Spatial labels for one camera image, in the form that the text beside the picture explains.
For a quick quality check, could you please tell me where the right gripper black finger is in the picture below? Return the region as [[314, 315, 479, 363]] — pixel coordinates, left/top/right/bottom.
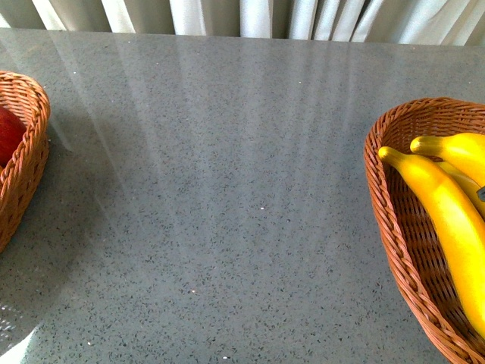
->
[[477, 187, 485, 200]]

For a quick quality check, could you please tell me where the yellow banana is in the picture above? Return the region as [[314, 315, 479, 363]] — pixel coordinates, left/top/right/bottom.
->
[[378, 146, 484, 336], [410, 133, 484, 188]]

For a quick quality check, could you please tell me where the red yellow apple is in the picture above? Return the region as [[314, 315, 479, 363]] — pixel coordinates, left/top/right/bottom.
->
[[0, 107, 26, 168]]

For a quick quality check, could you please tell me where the front banana in basket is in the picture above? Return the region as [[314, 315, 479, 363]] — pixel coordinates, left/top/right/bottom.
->
[[437, 161, 485, 218]]

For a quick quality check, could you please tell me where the right brown wicker basket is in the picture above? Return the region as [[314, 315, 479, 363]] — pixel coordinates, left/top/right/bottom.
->
[[363, 97, 484, 363]]

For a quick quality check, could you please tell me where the brown wicker basket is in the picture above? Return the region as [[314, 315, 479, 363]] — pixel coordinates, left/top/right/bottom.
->
[[1, 71, 51, 249], [363, 97, 484, 363]]

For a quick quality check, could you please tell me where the white pleated curtain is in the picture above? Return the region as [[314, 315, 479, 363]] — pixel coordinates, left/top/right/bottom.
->
[[1, 0, 484, 46]]

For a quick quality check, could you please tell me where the left brown wicker basket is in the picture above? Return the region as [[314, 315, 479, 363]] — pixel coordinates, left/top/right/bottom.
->
[[1, 71, 51, 249]]

